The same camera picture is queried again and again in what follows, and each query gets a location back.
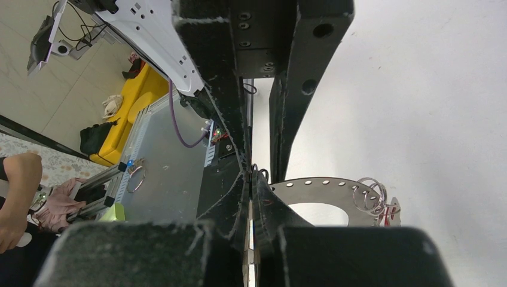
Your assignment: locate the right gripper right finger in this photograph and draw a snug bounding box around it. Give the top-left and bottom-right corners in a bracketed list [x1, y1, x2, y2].
[251, 170, 312, 286]

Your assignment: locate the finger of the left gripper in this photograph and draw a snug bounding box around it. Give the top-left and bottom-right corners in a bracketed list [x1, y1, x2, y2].
[172, 1, 249, 173]
[269, 1, 355, 183]

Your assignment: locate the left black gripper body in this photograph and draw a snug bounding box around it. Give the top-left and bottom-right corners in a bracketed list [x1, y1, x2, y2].
[230, 0, 299, 79]

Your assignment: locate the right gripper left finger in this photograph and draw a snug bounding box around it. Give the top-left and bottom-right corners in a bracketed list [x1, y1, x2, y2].
[200, 172, 249, 286]

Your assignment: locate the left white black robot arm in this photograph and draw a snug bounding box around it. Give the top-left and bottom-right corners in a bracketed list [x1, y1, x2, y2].
[74, 1, 355, 183]

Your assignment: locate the person forearm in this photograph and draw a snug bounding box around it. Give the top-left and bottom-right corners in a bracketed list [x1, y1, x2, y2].
[1, 152, 42, 253]

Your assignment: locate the black bag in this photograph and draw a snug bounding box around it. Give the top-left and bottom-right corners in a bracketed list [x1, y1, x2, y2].
[80, 120, 118, 155]

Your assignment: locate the pink cloth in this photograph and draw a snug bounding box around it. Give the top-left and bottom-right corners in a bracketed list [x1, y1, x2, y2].
[30, 178, 86, 233]

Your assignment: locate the left white cable duct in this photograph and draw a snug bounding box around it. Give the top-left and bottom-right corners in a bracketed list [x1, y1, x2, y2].
[204, 120, 216, 167]

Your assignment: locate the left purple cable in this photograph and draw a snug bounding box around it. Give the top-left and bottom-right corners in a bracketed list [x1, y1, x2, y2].
[168, 78, 210, 149]

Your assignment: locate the loose metal ring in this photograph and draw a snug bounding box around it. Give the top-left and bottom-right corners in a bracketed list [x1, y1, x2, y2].
[126, 165, 146, 195]

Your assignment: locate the aluminium frame rail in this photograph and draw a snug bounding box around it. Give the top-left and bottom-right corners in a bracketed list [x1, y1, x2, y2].
[68, 109, 158, 223]

